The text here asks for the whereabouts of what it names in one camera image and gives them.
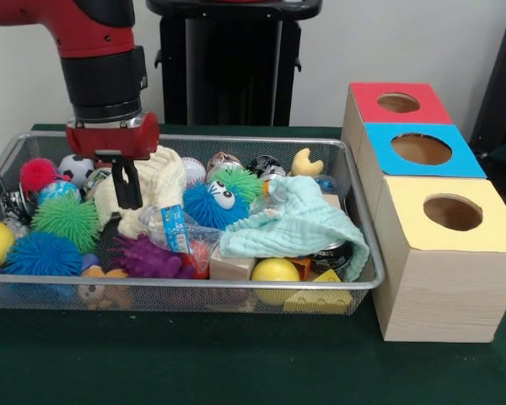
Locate yellow smiley face ball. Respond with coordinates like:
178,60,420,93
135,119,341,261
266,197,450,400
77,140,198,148
251,257,301,305

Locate wooden box with three holes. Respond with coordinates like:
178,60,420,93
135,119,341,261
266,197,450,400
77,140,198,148
341,82,506,343

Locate purple knobbly rubber toy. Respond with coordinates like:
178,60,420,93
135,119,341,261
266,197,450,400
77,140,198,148
111,235,195,279

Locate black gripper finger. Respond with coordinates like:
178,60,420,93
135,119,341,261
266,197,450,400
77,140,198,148
124,159,144,210
110,160,131,209

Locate pink spiky ball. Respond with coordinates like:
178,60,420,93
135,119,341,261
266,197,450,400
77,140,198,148
19,159,59,193

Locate small blue spiky ball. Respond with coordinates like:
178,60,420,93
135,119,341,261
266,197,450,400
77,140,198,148
182,180,253,233

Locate cream white cloth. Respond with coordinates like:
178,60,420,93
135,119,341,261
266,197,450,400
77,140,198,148
93,145,187,240

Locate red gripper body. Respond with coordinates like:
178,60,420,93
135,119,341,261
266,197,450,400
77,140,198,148
66,111,160,162

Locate crushed clear plastic bottle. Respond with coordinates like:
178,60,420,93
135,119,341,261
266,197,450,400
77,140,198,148
138,204,221,255

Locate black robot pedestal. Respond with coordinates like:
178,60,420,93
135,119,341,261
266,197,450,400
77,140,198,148
145,0,324,127

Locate shallow wire mesh bin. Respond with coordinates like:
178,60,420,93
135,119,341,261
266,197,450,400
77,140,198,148
0,130,385,316

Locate black and white soccer ball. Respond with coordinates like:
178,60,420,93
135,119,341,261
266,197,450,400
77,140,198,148
57,154,96,189

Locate mint green cloth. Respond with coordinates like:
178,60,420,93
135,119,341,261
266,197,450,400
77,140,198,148
218,175,371,283

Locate large blue spiky ball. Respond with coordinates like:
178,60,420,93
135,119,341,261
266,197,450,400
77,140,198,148
3,231,84,278

